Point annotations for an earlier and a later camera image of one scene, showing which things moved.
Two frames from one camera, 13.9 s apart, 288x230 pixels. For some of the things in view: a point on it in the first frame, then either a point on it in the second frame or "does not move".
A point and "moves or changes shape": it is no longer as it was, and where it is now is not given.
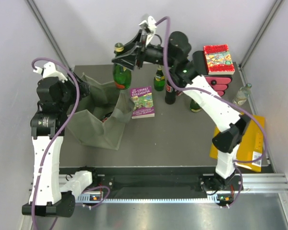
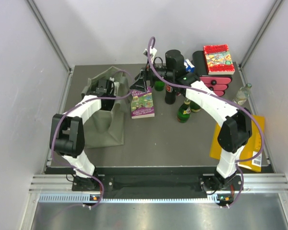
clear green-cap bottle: x=242 y=94 does not move
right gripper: x=128 y=60 -> x=140 y=84
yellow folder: x=250 y=152 does not move
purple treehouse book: x=142 y=98 does not move
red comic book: x=218 y=60 does not move
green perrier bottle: x=159 y=81 does not move
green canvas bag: x=98 y=120 moves or changes shape
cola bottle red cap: x=170 y=96 does not move
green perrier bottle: x=122 y=76 -> x=184 y=113
